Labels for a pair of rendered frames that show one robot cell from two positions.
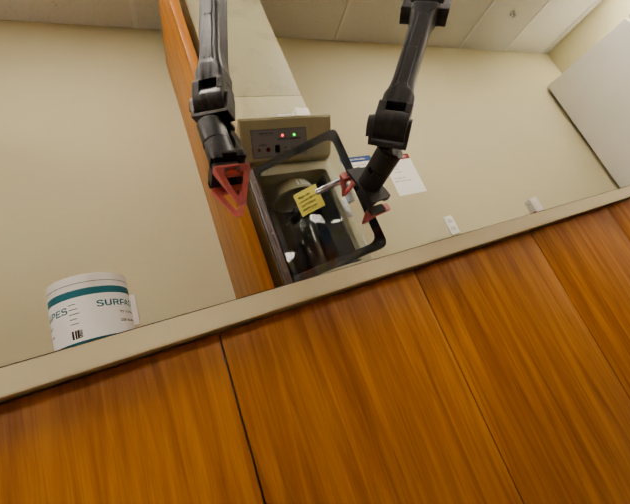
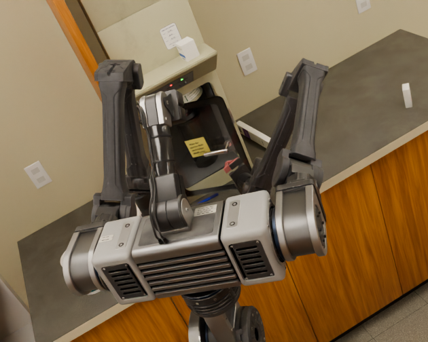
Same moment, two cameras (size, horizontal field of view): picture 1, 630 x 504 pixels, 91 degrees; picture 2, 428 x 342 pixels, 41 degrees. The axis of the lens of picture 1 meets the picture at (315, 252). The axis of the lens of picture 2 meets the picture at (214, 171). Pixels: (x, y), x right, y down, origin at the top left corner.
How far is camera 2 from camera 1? 176 cm
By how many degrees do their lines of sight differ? 51
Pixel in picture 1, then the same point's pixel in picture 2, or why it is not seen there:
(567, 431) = (340, 272)
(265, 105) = (145, 22)
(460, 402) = not seen: hidden behind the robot
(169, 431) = (149, 317)
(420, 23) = (289, 123)
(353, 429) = not seen: hidden behind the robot
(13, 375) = (93, 321)
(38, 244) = not seen: outside the picture
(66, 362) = (109, 313)
